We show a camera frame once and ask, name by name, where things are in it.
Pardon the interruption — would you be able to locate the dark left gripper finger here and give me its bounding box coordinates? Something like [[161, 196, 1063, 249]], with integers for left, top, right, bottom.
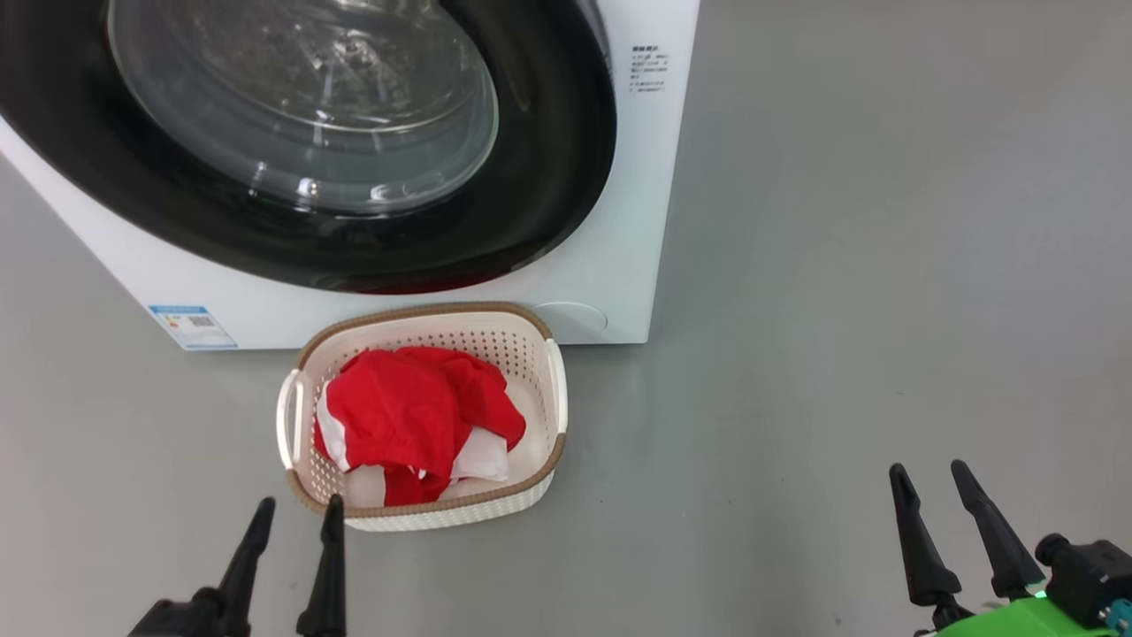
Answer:
[[296, 494, 348, 637], [217, 497, 277, 637]]

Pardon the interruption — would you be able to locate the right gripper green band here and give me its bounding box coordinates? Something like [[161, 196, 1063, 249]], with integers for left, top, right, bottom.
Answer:
[[889, 459, 1115, 637]]

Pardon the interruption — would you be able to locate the red and white garment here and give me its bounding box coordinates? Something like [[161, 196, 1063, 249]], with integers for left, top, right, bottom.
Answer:
[[314, 347, 527, 507]]

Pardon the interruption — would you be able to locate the black round glass washer door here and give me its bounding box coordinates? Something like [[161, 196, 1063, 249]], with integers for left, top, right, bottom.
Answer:
[[0, 0, 618, 295]]

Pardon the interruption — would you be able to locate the cream perforated laundry basket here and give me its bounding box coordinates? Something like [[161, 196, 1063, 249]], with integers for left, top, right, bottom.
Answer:
[[276, 302, 568, 533]]

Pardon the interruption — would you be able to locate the white front-load washing machine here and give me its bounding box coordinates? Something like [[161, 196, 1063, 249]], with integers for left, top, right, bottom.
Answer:
[[0, 0, 701, 351]]

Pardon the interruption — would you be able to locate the blue energy label sticker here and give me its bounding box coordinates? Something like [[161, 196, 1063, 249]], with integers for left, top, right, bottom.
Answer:
[[148, 305, 238, 350]]

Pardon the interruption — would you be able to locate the round white filter cover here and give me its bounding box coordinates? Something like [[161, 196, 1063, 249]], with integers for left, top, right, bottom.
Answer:
[[531, 303, 609, 342]]

